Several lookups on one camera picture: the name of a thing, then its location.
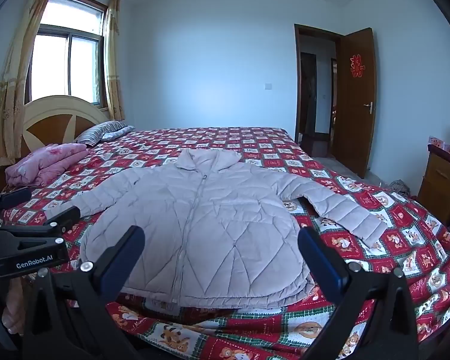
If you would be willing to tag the folded pink floral quilt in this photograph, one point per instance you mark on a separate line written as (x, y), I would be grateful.
(45, 161)

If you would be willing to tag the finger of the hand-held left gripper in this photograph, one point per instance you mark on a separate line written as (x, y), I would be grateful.
(17, 197)
(65, 217)

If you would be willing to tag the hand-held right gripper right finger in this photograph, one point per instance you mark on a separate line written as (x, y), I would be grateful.
(318, 262)

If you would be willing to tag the red checkered printed blanket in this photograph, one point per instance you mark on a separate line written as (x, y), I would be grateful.
(270, 146)

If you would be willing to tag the dark cloth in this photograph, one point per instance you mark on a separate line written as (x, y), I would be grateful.
(399, 188)

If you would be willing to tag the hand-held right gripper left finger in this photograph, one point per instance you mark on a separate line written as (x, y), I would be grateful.
(123, 263)

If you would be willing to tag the person's left hand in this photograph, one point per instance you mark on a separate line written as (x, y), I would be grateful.
(13, 307)

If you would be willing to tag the wooden cabinet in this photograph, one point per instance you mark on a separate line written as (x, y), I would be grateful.
(438, 180)

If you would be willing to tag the wide beige patterned curtain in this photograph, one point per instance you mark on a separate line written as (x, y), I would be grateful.
(18, 82)

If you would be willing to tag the grey floral pillow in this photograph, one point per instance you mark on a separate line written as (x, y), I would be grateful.
(119, 133)

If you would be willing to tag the pink printed box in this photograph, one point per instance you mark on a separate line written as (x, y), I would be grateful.
(439, 144)

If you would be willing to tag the narrow beige patterned curtain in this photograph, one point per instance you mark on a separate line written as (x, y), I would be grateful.
(112, 63)

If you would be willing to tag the cream and brown headboard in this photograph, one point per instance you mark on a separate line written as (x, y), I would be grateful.
(60, 107)

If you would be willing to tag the striped pillow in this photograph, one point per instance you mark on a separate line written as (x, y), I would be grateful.
(97, 133)

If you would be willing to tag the brown door frame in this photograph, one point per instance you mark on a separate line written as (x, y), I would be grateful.
(297, 82)

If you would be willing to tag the brown wooden door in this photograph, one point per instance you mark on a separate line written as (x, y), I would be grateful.
(356, 127)

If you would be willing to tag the pale pink quilted jacket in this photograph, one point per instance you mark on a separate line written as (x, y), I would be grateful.
(210, 225)

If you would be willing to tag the red paper door decoration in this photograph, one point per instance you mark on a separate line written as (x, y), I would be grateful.
(356, 65)

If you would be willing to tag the window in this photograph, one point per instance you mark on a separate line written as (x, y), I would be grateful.
(82, 60)

